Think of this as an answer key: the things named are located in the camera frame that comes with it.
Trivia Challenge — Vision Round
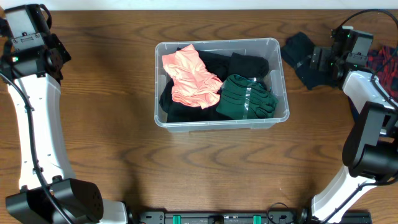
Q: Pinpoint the red plaid shirt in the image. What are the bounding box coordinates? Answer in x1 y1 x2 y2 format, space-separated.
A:
366 45 397 102

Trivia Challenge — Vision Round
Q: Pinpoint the dark cloth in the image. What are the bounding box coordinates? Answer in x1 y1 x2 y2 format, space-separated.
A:
280 32 337 90

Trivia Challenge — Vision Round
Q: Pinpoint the black cloth with band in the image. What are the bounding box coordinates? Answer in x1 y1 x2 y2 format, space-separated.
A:
228 53 269 78

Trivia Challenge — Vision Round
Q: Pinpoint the green cloth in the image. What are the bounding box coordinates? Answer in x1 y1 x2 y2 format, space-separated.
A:
216 74 279 120

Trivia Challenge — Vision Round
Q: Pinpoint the large black shirt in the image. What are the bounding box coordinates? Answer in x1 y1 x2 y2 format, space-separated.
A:
159 50 230 123

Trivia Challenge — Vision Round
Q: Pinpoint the pink cloth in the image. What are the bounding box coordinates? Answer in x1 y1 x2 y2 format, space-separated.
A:
162 44 223 109

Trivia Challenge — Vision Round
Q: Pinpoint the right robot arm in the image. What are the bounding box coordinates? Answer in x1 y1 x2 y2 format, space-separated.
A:
300 26 397 223

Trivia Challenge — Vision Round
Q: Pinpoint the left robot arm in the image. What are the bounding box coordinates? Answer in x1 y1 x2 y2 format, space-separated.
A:
1 4 129 223

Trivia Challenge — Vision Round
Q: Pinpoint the clear plastic storage bin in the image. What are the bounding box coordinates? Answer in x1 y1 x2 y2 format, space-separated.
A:
154 38 290 133

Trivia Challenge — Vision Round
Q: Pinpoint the left black cable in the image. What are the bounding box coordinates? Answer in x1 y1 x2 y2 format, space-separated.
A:
0 71 74 224

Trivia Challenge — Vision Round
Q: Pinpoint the black cable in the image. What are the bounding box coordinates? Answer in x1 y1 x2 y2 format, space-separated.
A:
0 71 74 224
320 8 398 224

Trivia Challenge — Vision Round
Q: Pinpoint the right black cable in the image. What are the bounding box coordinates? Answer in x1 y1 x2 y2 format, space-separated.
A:
320 8 398 224

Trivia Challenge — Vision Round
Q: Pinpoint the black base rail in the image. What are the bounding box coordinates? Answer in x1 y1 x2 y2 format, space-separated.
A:
138 210 373 224

